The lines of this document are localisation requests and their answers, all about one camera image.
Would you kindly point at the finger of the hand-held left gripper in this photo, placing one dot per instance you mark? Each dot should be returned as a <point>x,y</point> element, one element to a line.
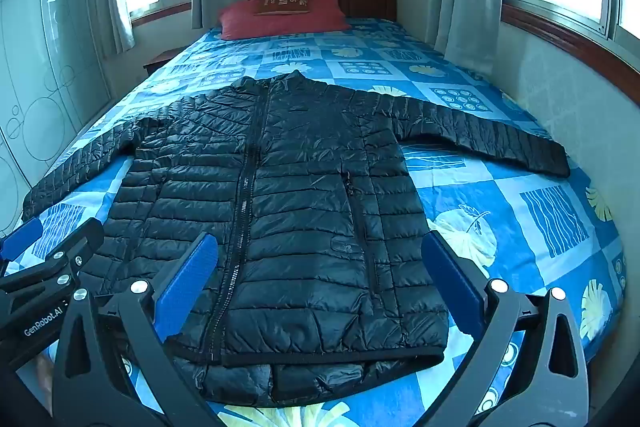
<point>75,247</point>
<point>20,236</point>

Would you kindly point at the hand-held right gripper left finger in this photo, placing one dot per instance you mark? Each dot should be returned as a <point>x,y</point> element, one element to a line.
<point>189,278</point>

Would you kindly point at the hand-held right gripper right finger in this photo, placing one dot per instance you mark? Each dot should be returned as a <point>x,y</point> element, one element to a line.
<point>452,278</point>

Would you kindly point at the black puffer jacket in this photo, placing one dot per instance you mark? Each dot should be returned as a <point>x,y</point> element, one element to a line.
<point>300,207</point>

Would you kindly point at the blue patterned bed sheet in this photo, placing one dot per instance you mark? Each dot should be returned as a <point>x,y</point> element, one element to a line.
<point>550,217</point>

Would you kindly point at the wardrobe with patterned glass door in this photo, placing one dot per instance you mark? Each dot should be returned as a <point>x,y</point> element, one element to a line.
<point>55,57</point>

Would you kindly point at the brown wooden nightstand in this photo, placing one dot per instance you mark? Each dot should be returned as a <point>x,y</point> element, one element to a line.
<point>160,59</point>

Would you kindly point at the wooden window sill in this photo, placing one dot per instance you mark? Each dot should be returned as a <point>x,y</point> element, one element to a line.
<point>575,39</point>
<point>160,13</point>

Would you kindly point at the red pillow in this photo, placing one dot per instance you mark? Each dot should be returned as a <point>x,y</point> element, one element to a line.
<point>240,22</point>

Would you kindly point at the small brown cushion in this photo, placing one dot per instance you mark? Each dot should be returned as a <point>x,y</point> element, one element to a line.
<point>282,2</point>

